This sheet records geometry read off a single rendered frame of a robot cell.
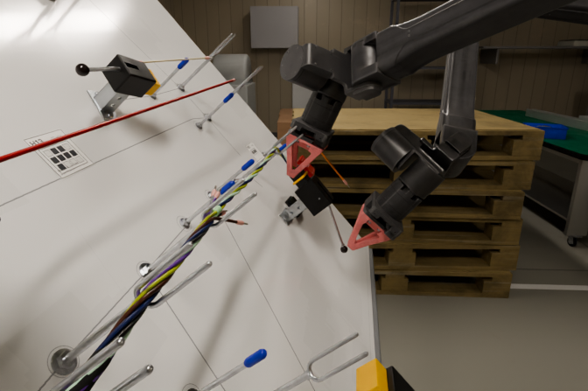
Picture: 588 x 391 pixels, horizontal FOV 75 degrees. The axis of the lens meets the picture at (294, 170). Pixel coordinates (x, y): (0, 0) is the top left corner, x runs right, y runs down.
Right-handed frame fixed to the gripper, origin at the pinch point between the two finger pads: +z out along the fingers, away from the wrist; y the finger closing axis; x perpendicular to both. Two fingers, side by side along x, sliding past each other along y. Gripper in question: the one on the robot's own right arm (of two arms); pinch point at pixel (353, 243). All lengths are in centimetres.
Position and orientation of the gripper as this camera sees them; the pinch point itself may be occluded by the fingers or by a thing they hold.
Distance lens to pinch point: 72.6
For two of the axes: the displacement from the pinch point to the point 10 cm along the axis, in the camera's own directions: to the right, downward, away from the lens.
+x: 7.4, 6.7, -0.2
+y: -2.2, 2.1, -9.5
